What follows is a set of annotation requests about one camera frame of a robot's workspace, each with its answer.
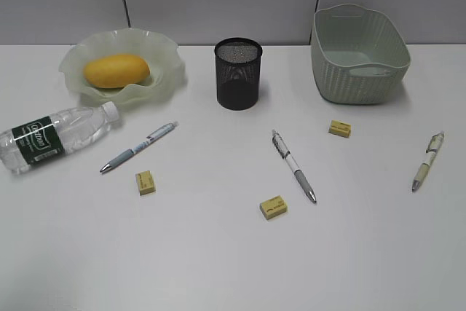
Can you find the blue grey ballpoint pen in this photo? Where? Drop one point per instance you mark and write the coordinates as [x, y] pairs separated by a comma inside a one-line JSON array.
[[129, 153]]

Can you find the yellow mango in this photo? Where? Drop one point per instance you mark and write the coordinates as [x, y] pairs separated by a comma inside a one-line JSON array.
[[116, 71]]

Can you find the green beige ballpoint pen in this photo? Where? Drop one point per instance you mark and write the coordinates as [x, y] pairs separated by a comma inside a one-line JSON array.
[[430, 154]]

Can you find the clear plastic water bottle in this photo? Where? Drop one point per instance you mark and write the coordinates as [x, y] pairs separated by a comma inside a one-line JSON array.
[[56, 135]]

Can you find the white grey ballpoint pen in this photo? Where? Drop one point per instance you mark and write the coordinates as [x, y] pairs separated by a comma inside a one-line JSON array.
[[285, 153]]

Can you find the black mesh pen holder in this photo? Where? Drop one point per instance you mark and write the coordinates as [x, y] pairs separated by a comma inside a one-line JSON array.
[[238, 65]]

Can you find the yellow eraser middle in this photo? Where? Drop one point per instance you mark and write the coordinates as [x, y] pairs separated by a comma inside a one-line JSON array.
[[273, 207]]

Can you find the yellow eraser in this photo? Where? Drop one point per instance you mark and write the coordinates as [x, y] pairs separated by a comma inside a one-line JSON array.
[[340, 129], [273, 207], [145, 183]]

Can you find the yellow eraser left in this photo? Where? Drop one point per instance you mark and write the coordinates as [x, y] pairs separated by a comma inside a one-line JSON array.
[[145, 183]]

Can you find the yellow eraser right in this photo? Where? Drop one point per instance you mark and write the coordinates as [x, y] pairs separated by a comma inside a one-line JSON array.
[[340, 129]]

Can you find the green woven plastic basket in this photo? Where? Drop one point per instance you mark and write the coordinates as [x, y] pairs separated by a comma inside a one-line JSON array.
[[358, 55]]

